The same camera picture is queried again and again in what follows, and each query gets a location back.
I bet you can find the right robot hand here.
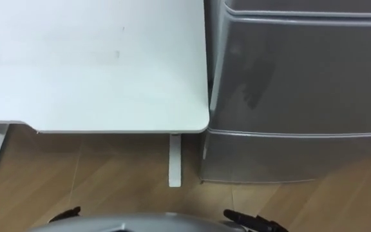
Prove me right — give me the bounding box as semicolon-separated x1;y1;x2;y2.
222;209;290;232

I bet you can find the robot body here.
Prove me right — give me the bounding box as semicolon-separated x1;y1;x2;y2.
26;212;248;232

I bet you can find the white desk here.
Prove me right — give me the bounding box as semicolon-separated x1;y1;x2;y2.
0;0;211;188

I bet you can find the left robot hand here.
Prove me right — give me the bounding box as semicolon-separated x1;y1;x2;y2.
48;206;82;224

